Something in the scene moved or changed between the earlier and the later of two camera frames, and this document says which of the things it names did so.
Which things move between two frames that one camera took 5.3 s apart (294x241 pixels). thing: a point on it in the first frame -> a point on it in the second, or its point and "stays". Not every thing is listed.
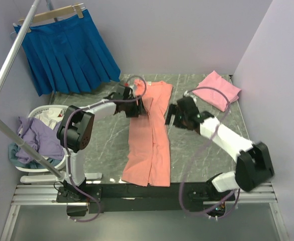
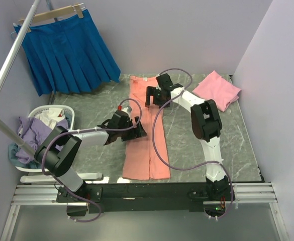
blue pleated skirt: x=67 y=55 stays
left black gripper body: x=131 y=108 -> x=125 y=135
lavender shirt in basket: x=40 y=137 stays
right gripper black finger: x=171 y=110 -> x=151 y=91
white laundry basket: x=39 y=167 stays
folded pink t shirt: x=214 y=97 stays
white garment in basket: x=51 y=116 stays
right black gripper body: x=180 y=119 -> x=160 y=100
